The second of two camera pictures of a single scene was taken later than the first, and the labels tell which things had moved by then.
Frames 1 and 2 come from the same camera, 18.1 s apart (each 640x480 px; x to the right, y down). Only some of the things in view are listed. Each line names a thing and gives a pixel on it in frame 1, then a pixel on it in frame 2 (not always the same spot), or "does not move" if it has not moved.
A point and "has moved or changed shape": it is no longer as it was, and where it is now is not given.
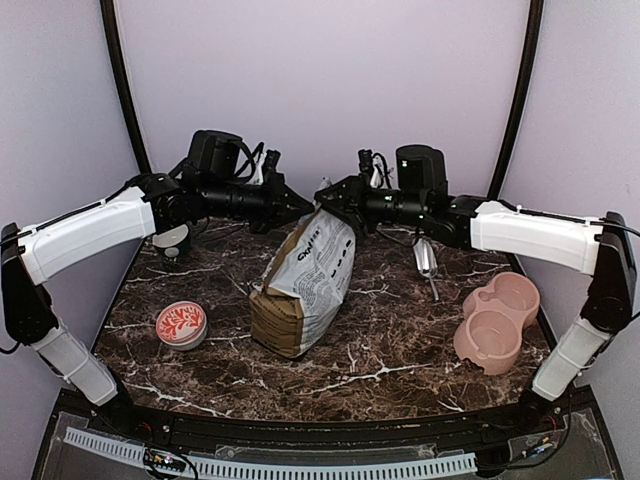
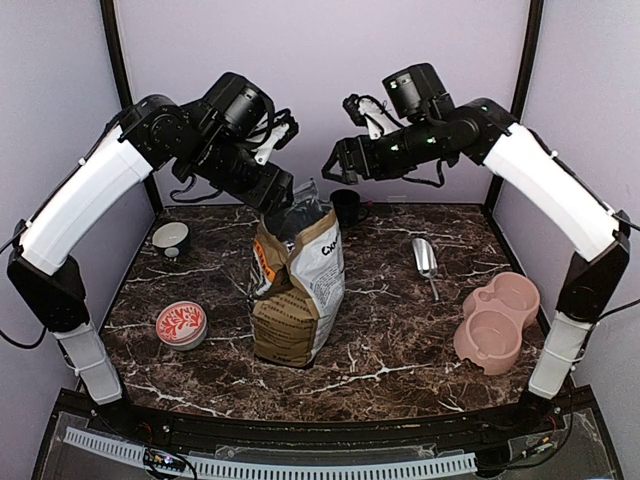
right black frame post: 522,100 does not move
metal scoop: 427,261 does not move
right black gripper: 351,203 → 367,165
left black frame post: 108,17 does not move
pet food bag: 299,294 has moved or changed shape
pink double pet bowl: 495,316 does not move
